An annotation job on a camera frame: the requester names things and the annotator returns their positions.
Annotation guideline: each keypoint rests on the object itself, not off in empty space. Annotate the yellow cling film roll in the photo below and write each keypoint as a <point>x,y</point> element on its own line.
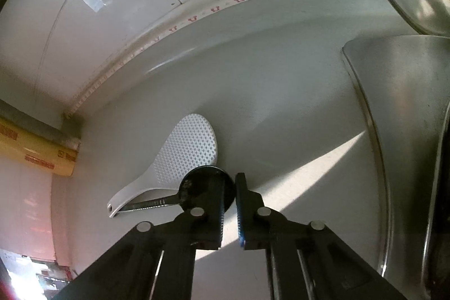
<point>35,149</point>

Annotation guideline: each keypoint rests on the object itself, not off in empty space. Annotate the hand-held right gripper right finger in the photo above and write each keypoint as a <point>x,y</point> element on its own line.
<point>242,215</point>

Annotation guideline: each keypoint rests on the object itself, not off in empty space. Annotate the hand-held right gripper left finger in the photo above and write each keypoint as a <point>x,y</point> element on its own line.
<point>216,215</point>

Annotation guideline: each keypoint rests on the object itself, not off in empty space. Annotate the grey corner strip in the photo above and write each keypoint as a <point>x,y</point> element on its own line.
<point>42,129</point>

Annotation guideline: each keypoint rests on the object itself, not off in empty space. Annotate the stainless steel pot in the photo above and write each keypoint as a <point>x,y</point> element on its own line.
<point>443,215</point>

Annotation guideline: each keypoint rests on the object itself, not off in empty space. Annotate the black spoon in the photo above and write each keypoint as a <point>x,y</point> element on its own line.
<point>193,187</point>

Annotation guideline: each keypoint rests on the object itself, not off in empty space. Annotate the white textured rice paddle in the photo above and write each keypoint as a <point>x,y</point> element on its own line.
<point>193,145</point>

